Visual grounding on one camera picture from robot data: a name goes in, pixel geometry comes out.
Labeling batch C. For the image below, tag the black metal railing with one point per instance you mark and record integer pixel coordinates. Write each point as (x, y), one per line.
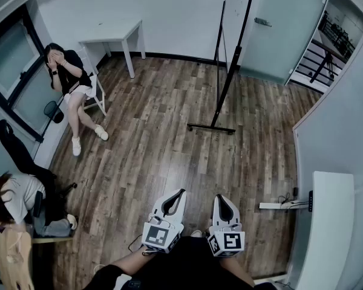
(320, 59)

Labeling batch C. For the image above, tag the frosted glass door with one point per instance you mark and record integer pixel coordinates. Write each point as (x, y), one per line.
(278, 41)

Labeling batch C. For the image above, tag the black mesh waste bin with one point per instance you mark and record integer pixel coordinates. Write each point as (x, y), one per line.
(52, 110)

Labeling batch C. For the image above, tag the frosted glass partition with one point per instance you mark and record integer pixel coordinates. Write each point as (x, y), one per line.
(335, 131)

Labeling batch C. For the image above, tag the person's right forearm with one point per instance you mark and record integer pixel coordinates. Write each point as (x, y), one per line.
(236, 270)

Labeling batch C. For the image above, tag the black-framed window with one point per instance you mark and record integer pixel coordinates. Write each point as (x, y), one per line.
(15, 71)

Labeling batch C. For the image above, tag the black-framed rolling whiteboard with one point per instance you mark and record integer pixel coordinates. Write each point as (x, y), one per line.
(230, 77)

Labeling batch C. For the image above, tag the light wooden desk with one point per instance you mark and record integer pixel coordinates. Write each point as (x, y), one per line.
(12, 267)

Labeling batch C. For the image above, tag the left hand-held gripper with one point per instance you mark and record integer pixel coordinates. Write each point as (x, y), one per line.
(161, 237)

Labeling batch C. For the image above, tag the black desk control panel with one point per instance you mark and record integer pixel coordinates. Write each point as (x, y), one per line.
(310, 200)

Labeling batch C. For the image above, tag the person's white shoe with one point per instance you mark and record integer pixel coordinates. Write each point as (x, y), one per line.
(196, 233)

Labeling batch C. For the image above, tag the black office chair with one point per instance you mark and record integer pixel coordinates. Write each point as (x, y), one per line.
(18, 153)

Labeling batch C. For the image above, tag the white wooden chair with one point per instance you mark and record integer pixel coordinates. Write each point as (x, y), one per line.
(98, 95)

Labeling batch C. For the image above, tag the white standing desk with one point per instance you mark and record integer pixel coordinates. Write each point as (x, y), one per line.
(329, 222)

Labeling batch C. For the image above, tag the person's black clothing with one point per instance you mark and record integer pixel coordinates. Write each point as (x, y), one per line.
(184, 267)

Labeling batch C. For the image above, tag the person's left forearm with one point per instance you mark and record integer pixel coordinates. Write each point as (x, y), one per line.
(130, 261)

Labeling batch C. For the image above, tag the white power strip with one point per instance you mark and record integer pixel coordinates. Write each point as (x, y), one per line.
(269, 205)

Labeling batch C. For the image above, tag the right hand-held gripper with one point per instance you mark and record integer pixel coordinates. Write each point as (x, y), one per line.
(227, 242)

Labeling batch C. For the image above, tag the small white table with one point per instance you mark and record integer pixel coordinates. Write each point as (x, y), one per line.
(115, 32)

